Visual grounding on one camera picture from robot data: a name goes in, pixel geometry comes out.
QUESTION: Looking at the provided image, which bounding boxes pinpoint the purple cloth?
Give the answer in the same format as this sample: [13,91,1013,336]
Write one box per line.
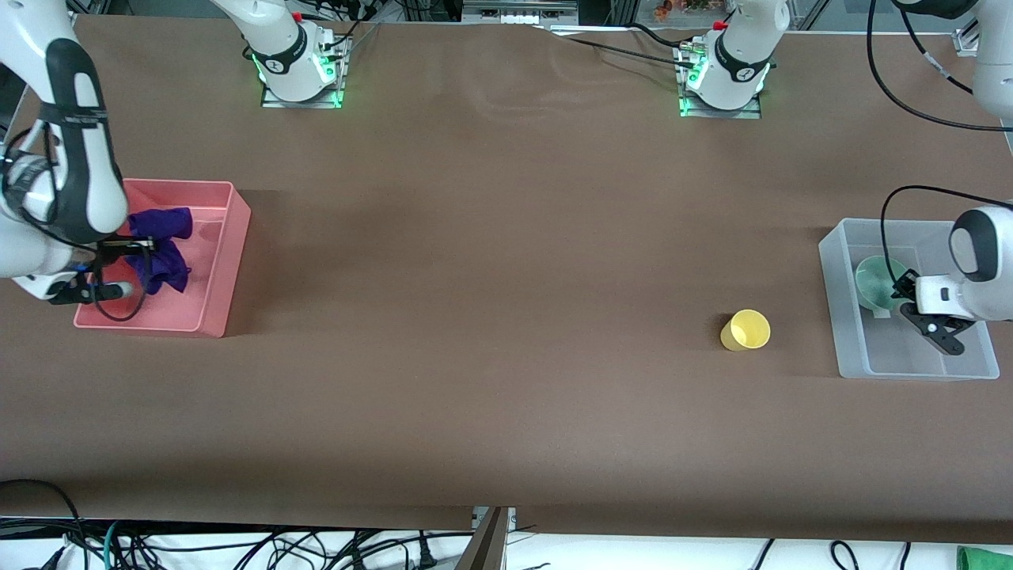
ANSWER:
[125,207,194,296]

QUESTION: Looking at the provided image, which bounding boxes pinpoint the green bowl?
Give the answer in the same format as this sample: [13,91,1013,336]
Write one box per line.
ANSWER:
[854,254,912,314]

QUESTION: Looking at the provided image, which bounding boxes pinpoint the yellow cup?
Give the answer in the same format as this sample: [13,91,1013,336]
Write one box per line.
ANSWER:
[720,310,772,352]

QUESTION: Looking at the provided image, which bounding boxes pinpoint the translucent plastic bin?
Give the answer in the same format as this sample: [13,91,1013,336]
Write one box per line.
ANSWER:
[818,218,1000,382]

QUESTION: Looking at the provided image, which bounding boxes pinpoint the pink plastic bin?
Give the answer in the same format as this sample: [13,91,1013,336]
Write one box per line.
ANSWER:
[74,179,252,339]

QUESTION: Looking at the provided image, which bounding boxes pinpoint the green object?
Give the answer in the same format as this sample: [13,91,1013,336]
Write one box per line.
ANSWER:
[956,545,1013,570]

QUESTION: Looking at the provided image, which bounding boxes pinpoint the orange background objects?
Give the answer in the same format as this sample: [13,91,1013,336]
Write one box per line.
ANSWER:
[654,0,715,22]

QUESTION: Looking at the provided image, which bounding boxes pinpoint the brown table cover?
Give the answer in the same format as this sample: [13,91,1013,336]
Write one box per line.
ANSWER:
[0,14,1013,533]

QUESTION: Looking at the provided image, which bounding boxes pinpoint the white power strip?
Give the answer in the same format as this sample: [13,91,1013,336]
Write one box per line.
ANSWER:
[461,0,580,25]

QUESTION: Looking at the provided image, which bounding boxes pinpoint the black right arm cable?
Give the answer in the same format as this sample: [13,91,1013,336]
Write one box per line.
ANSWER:
[0,119,150,323]

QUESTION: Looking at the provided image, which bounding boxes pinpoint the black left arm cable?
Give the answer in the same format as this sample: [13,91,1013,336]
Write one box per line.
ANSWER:
[880,185,1013,287]

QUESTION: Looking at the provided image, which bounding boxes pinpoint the black thin arm cable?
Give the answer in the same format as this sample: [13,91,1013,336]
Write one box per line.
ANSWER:
[867,0,1013,133]

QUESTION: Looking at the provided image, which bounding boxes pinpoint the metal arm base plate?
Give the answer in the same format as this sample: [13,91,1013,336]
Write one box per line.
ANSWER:
[260,33,350,110]
[678,41,763,120]

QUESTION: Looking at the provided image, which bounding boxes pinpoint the black looped floor cable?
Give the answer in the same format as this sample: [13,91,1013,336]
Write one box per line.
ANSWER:
[0,478,86,570]

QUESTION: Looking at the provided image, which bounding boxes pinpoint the black cable on table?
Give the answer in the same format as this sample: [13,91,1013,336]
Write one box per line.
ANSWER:
[544,22,697,64]

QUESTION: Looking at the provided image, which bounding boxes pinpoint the metal table frame post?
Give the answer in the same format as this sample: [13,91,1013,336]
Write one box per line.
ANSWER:
[457,507,518,570]

